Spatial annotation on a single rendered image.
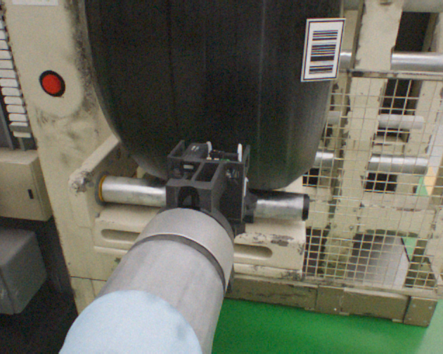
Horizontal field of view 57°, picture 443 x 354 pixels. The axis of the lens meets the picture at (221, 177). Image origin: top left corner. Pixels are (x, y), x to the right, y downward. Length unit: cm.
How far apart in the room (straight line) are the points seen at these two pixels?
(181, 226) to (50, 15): 50
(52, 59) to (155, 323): 58
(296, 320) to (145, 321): 149
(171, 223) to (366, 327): 149
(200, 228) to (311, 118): 24
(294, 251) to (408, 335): 115
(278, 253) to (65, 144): 42
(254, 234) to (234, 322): 103
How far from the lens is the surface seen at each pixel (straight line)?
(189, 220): 29
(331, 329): 169
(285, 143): 48
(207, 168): 36
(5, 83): 81
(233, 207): 38
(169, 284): 24
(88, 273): 96
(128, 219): 70
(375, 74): 107
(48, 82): 75
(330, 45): 44
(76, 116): 75
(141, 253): 26
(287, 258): 67
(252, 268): 69
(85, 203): 68
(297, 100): 45
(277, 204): 64
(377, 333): 173
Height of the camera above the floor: 127
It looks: 30 degrees down
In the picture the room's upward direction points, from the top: straight up
